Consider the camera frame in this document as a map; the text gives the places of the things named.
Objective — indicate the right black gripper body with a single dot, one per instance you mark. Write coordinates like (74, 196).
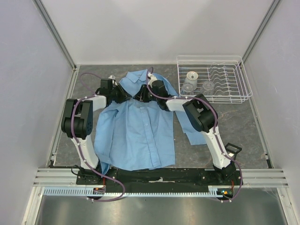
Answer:
(146, 95)

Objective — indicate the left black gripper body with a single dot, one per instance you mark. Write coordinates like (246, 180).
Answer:
(118, 94)

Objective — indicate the light blue button shirt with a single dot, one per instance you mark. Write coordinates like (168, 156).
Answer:
(135, 135)

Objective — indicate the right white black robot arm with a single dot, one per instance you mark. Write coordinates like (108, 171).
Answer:
(203, 118)

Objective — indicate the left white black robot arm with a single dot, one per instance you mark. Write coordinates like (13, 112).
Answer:
(77, 120)

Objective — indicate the clear glass lying left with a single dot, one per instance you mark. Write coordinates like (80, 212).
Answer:
(187, 89)

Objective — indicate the clear glass lying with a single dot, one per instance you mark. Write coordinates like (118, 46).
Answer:
(207, 88)
(187, 89)

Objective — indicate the clear glass with gold base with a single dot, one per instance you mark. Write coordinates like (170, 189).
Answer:
(192, 78)

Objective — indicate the clear glass lying right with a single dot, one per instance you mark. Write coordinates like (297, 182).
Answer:
(207, 88)

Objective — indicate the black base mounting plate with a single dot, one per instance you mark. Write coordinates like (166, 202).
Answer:
(173, 179)

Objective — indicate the small black framed stand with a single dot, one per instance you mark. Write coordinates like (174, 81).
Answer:
(233, 150)

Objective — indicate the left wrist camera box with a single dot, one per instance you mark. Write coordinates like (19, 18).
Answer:
(109, 83)

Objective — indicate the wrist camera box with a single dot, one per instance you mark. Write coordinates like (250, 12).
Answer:
(109, 83)
(158, 87)

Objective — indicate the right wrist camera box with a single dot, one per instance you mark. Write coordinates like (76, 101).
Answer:
(158, 87)

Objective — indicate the white wire dish rack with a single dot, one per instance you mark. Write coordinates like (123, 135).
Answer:
(227, 72)

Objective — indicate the slotted grey cable duct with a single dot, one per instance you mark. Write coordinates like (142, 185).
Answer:
(99, 192)

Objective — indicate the left aluminium frame post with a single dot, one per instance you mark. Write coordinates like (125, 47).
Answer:
(53, 30)

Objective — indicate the aluminium frame post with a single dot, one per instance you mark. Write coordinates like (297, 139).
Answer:
(53, 30)
(261, 28)

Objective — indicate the aluminium front rail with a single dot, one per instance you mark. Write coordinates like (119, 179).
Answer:
(252, 178)

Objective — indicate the right aluminium frame post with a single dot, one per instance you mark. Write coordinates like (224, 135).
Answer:
(261, 28)

